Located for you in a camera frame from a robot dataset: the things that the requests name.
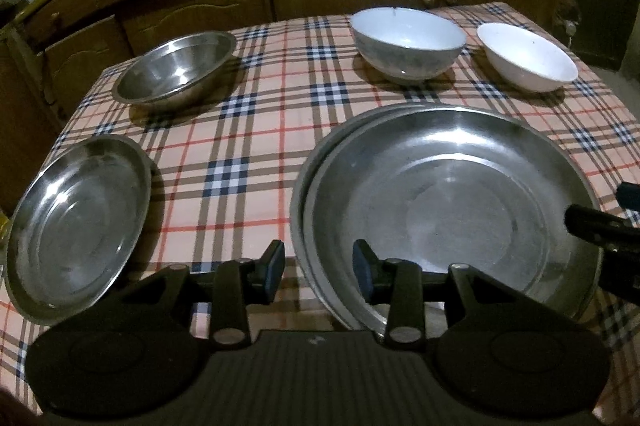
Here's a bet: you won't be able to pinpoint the steel bowl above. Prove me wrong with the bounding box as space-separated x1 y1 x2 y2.
110 31 238 113

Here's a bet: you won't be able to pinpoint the large steel plate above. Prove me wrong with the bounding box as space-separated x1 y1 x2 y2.
289 102 431 338
301 105 603 342

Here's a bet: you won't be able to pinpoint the small steel plate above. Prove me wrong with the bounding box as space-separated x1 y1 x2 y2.
4 134 154 326

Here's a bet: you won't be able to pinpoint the patterned white ceramic bowl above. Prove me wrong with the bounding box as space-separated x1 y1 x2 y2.
348 7 469 83

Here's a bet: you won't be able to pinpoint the narrow wooden cabinet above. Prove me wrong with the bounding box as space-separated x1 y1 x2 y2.
0 21 68 217

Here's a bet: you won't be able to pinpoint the plain white shallow bowl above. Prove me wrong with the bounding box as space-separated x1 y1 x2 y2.
476 22 580 94

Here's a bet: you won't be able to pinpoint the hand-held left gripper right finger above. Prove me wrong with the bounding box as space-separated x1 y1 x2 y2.
351 238 516 351

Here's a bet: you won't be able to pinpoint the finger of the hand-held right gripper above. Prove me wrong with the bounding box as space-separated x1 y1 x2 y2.
565 204 640 252
618 182 640 212

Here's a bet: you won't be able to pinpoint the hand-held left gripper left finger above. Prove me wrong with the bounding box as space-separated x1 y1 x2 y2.
117 238 287 351

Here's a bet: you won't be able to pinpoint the plaid tablecloth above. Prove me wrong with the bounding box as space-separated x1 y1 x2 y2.
0 1 640 412

